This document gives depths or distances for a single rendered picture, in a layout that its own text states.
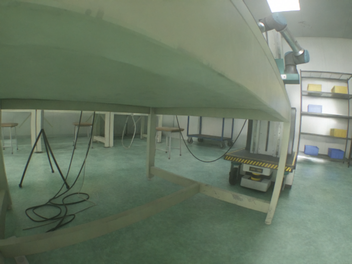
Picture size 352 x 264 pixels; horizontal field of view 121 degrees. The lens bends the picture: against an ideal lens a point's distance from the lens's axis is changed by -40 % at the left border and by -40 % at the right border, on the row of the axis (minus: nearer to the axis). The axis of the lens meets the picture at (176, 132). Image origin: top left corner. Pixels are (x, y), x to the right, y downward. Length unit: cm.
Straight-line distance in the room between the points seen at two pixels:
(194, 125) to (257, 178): 355
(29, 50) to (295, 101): 407
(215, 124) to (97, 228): 409
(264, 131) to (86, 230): 171
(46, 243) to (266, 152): 187
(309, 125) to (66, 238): 411
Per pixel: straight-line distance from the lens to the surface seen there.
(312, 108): 358
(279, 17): 142
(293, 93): 408
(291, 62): 167
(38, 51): 28
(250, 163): 152
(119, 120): 502
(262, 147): 184
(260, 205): 115
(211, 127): 458
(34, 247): 81
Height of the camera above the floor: 63
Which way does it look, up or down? 5 degrees down
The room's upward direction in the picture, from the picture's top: 3 degrees clockwise
